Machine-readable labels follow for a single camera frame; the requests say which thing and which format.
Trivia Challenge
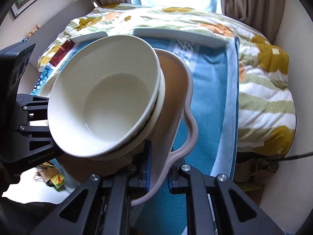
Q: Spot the grey tray table edge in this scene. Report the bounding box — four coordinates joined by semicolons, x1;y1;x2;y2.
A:
71;28;228;49

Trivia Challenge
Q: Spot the small plush toy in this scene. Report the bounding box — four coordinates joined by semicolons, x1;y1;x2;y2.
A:
27;24;40;38

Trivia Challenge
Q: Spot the cream round bowl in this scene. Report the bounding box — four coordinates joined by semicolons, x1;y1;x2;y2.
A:
91;70;165;161

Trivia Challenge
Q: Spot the grey bed headboard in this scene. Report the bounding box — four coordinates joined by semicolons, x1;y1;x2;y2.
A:
26;0;94;67

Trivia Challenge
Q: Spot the right brown curtain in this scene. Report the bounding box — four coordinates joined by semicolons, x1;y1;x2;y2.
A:
221;0;285;42

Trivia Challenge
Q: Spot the floral green white duvet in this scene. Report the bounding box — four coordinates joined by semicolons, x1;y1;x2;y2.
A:
32;4;296;157

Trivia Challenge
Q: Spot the pink square handled bowl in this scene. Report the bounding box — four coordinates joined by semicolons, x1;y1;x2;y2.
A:
56;49;198;206

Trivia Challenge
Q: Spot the white round bowl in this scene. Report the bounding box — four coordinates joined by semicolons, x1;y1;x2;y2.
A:
47;35;161;158

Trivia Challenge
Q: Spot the plain white plate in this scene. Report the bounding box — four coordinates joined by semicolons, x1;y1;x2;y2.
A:
37;74;58;98

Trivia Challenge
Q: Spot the black cable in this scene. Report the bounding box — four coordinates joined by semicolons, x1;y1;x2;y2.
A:
266;151;313;164

